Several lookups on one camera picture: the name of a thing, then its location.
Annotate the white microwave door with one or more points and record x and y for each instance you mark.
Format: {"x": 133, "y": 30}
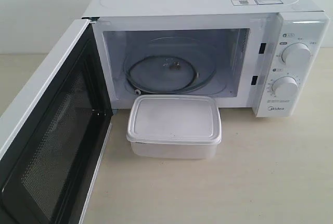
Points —
{"x": 54, "y": 133}

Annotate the lower white timer knob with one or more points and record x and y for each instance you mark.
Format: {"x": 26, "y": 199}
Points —
{"x": 285, "y": 87}

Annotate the white microwave oven body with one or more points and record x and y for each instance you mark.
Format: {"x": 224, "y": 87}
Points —
{"x": 248, "y": 43}

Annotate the white plastic lidded container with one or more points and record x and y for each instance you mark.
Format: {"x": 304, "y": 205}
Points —
{"x": 174, "y": 127}

